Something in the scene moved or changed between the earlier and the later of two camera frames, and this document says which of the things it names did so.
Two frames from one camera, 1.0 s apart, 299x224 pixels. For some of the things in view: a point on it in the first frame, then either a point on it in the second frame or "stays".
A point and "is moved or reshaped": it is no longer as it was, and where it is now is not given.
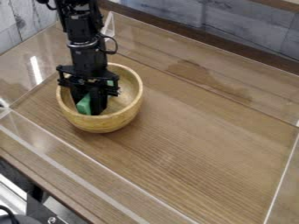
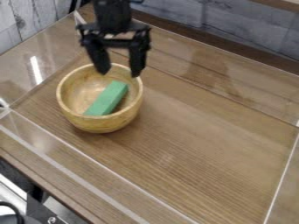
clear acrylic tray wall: (56, 164) stays
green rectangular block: (84, 105) is moved or reshaped
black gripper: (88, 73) -> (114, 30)
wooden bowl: (120, 105) stays
